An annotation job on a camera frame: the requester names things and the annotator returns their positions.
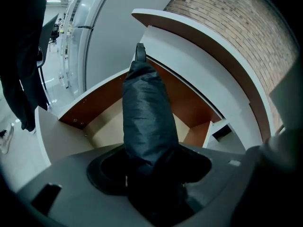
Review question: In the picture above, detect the white wooden cabinet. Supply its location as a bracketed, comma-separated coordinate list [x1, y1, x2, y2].
[131, 8, 273, 155]

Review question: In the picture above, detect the person's dark trouser leg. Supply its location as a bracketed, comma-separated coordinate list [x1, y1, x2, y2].
[0, 0, 49, 132]

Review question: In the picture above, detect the person's white shoe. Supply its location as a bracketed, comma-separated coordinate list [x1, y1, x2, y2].
[0, 123, 15, 155]

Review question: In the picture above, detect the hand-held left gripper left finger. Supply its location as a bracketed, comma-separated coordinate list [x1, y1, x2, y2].
[18, 144, 152, 227]

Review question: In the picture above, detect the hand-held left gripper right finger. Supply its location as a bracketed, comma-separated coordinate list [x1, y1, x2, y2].
[178, 142, 261, 214]

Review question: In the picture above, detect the white refrigerator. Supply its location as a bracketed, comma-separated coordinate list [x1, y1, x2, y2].
[70, 0, 182, 95]

